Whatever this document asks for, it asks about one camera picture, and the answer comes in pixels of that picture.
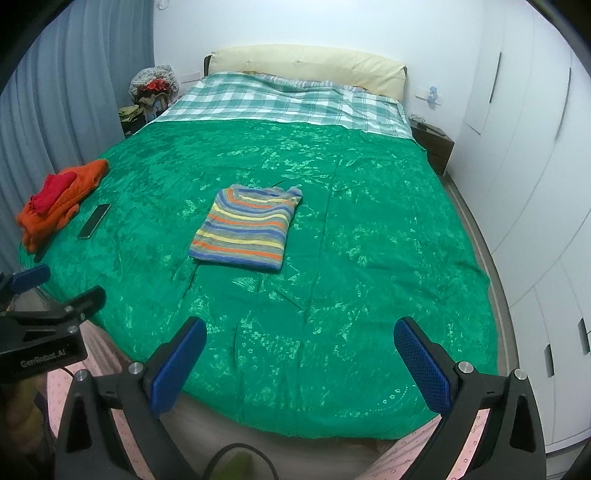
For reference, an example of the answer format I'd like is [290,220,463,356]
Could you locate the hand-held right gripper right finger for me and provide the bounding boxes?
[393,316,548,480]

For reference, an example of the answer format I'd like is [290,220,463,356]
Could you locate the black cable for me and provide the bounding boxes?
[203,442,279,480]

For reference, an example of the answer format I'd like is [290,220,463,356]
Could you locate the green checked blanket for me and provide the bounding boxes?
[150,71,413,139]

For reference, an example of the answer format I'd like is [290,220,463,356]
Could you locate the black smartphone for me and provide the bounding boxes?
[77,203,112,240]

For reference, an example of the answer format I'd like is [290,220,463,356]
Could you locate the orange garment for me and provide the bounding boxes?
[17,159,110,254]

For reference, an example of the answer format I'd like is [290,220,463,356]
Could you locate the white wall socket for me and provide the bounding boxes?
[414,85,445,108]

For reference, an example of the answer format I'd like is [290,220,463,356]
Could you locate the green floral bedspread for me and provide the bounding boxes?
[18,117,499,439]

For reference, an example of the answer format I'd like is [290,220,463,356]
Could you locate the white wardrobe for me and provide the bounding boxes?
[443,0,591,457]

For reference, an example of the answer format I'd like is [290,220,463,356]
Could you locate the pink dotted pajama pants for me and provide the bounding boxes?
[44,318,491,480]

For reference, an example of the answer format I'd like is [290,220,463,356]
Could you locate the striped knit sweater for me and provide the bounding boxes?
[188,184,304,271]

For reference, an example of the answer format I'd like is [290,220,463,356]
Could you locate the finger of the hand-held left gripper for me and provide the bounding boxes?
[0,285,108,334]
[0,264,51,302]

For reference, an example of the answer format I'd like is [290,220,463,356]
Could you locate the dark wooden nightstand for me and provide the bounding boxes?
[409,115,455,176]

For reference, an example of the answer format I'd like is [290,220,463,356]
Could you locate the grey-blue curtain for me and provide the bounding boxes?
[0,0,155,273]

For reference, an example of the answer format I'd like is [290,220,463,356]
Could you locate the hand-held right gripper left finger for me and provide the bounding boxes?
[55,316,208,480]

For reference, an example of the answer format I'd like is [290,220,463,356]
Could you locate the red garment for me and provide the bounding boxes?
[30,172,77,215]

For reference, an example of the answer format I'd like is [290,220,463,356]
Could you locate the cream pillow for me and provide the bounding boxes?
[209,45,407,100]

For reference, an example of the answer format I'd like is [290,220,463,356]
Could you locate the pile of clothes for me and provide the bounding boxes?
[117,65,180,137]

